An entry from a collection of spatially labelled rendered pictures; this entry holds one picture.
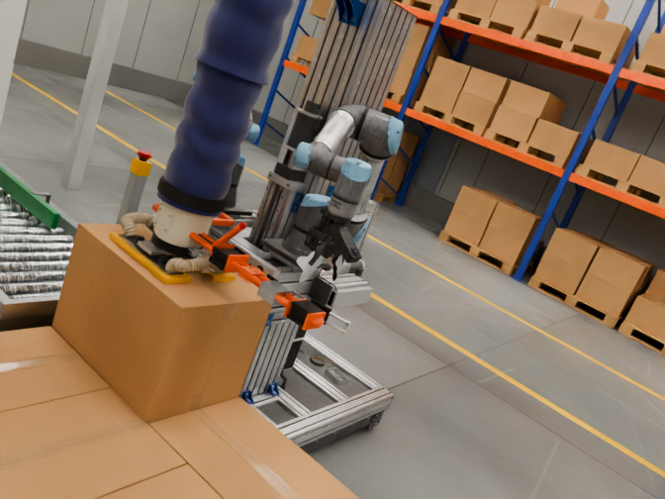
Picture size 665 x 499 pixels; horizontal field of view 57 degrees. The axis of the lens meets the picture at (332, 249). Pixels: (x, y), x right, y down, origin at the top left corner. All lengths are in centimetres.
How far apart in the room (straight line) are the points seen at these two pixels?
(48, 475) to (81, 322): 64
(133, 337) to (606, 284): 728
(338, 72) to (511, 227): 667
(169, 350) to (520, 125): 764
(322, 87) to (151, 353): 125
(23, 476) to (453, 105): 842
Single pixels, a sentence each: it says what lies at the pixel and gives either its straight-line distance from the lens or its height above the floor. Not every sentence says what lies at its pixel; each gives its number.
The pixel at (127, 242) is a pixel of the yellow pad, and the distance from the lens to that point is 213.
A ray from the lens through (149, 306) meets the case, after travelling 195.
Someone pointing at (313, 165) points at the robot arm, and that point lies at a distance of 172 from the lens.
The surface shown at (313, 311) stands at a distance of 170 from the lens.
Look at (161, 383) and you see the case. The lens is 196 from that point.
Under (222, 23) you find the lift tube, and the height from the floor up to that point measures 172.
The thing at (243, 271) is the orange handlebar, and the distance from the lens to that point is 185.
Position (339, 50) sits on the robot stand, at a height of 179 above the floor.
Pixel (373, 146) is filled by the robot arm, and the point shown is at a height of 153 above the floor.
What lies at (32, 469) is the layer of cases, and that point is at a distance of 181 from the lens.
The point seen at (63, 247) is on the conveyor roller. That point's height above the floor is 54.
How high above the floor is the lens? 171
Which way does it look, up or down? 15 degrees down
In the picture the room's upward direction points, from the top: 21 degrees clockwise
